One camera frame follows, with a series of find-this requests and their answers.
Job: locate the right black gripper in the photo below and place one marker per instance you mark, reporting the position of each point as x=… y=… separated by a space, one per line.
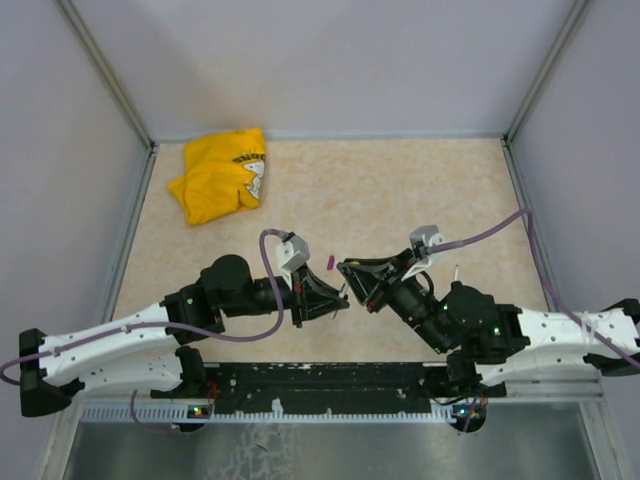
x=371 y=281

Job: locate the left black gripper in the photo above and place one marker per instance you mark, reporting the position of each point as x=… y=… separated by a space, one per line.
x=313 y=295

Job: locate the white pen yellow tip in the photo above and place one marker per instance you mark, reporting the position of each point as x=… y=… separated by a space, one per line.
x=342 y=295

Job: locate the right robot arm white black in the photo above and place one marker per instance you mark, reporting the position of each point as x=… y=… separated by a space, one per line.
x=488 y=344

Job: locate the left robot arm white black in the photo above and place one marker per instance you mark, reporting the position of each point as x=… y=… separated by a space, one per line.
x=151 y=349

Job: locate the yellow folded shirt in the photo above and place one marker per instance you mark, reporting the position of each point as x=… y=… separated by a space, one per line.
x=223 y=174

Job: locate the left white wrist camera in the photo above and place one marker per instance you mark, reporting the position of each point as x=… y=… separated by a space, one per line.
x=291 y=254

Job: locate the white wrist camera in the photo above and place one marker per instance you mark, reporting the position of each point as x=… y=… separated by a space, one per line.
x=422 y=240
x=291 y=254

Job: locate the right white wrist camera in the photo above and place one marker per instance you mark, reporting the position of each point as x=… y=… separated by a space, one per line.
x=422 y=240

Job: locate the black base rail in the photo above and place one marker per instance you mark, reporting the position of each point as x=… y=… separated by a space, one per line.
x=317 y=388

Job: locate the aluminium frame side rail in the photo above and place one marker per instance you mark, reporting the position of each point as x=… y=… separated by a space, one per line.
x=537 y=247

